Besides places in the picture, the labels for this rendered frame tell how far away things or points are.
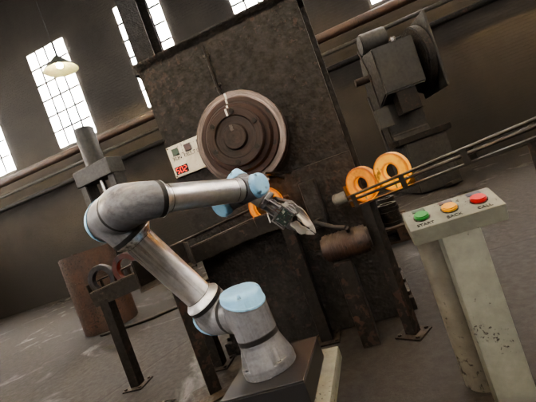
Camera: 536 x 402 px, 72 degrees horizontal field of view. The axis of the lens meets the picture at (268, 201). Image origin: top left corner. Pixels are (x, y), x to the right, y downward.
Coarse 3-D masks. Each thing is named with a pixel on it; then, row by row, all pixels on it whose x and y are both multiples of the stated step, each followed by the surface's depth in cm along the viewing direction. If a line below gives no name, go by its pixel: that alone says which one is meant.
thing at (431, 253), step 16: (432, 256) 113; (432, 272) 115; (448, 272) 112; (432, 288) 118; (448, 288) 112; (448, 304) 114; (448, 320) 115; (464, 320) 112; (448, 336) 119; (464, 336) 113; (464, 352) 114; (464, 368) 116; (480, 368) 113; (480, 384) 113
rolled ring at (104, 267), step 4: (100, 264) 215; (104, 264) 215; (92, 268) 215; (96, 268) 214; (100, 268) 213; (104, 268) 213; (108, 268) 213; (92, 272) 215; (96, 272) 216; (108, 272) 212; (88, 276) 216; (92, 276) 215; (112, 276) 212; (88, 280) 216; (92, 280) 216; (96, 280) 219; (112, 280) 212; (92, 284) 216; (96, 284) 217; (92, 288) 216; (96, 288) 216
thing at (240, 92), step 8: (232, 96) 183; (240, 96) 182; (248, 96) 181; (256, 96) 180; (264, 96) 179; (216, 104) 185; (264, 104) 180; (272, 104) 179; (208, 112) 187; (272, 112) 179; (280, 112) 179; (200, 120) 188; (280, 120) 179; (200, 128) 188; (280, 128) 179; (200, 136) 189; (280, 136) 180; (200, 144) 189; (280, 144) 180; (200, 152) 190; (280, 152) 180; (208, 160) 189; (272, 160) 182; (280, 160) 181; (208, 168) 190; (272, 168) 182; (216, 176) 189; (224, 176) 188
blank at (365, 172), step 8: (360, 168) 158; (368, 168) 157; (352, 176) 162; (360, 176) 159; (368, 176) 156; (352, 184) 163; (368, 184) 157; (352, 192) 164; (376, 192) 157; (360, 200) 163
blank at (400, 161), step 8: (392, 152) 146; (376, 160) 151; (384, 160) 149; (392, 160) 146; (400, 160) 144; (376, 168) 152; (384, 168) 151; (400, 168) 145; (408, 168) 143; (376, 176) 153; (384, 176) 151; (384, 184) 152; (400, 184) 147
